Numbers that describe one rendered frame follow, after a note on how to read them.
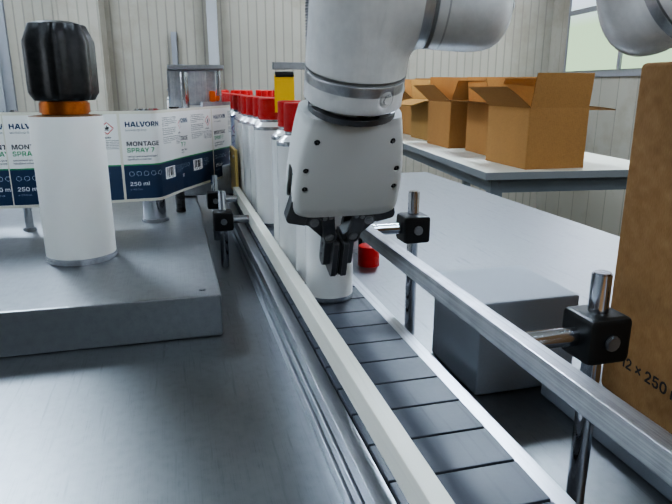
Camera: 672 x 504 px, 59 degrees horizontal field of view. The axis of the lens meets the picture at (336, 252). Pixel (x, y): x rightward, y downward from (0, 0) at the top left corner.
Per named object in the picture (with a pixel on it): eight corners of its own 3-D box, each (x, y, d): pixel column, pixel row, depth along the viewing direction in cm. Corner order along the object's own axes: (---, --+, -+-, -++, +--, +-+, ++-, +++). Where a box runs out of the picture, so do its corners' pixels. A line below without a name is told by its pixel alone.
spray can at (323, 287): (301, 290, 68) (298, 104, 62) (345, 286, 69) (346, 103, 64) (311, 306, 63) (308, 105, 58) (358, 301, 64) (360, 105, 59)
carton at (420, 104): (389, 136, 399) (390, 78, 390) (451, 135, 409) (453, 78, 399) (413, 142, 357) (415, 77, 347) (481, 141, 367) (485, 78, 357)
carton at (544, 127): (458, 159, 275) (462, 74, 265) (555, 156, 287) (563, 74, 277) (504, 171, 236) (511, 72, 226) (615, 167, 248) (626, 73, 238)
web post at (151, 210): (142, 218, 105) (132, 108, 100) (169, 216, 106) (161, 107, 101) (140, 224, 101) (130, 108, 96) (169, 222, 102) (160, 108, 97)
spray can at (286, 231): (276, 265, 77) (271, 101, 72) (315, 262, 79) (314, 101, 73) (283, 277, 72) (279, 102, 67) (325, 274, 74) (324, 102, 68)
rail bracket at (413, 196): (356, 334, 68) (358, 191, 64) (416, 327, 70) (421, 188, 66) (365, 345, 65) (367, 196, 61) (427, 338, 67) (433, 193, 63)
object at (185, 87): (173, 186, 137) (165, 68, 130) (231, 183, 140) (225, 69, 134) (174, 196, 124) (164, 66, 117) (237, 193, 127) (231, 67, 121)
